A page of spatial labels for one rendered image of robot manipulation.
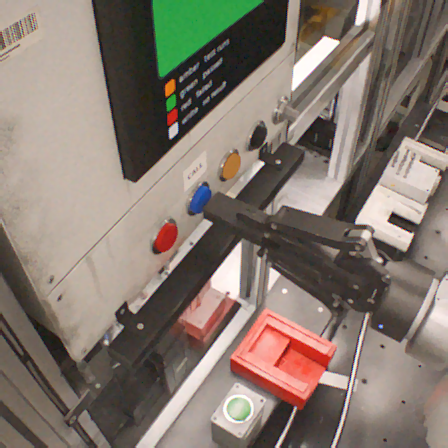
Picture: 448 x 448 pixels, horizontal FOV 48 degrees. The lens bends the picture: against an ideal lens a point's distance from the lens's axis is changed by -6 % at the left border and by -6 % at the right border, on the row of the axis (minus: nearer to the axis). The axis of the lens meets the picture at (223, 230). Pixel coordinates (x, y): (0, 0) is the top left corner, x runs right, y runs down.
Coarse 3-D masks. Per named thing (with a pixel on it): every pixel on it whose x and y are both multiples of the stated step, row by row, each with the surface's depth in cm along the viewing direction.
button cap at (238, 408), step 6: (240, 396) 82; (228, 402) 81; (234, 402) 81; (240, 402) 81; (246, 402) 81; (228, 408) 80; (234, 408) 80; (240, 408) 80; (246, 408) 80; (228, 414) 80; (234, 414) 80; (240, 414) 80; (246, 414) 80; (234, 420) 80; (240, 420) 79
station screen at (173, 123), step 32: (288, 0) 49; (224, 32) 41; (256, 32) 46; (192, 64) 39; (224, 64) 44; (256, 64) 49; (160, 96) 38; (192, 96) 42; (224, 96) 46; (160, 128) 40
